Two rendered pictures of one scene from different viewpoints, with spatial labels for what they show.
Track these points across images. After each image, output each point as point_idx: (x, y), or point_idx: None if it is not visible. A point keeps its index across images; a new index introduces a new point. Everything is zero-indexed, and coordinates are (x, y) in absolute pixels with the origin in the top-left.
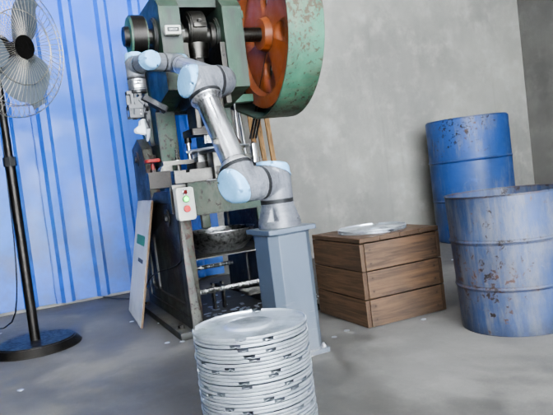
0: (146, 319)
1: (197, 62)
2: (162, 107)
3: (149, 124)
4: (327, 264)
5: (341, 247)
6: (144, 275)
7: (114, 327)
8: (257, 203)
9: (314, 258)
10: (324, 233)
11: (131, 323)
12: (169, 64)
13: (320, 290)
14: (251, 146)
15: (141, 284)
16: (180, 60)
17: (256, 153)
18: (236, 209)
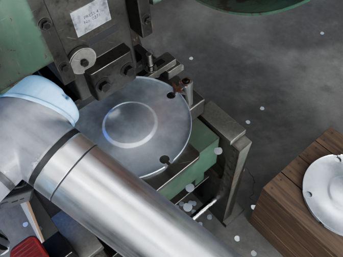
0: (40, 214)
1: (165, 256)
2: (20, 201)
3: (3, 251)
4: (283, 226)
5: (323, 251)
6: (36, 230)
7: (11, 246)
8: (196, 176)
9: (258, 201)
10: (278, 183)
11: (26, 230)
12: (20, 180)
13: (256, 217)
14: (184, 90)
15: (32, 224)
16: (74, 202)
17: (190, 96)
18: (170, 199)
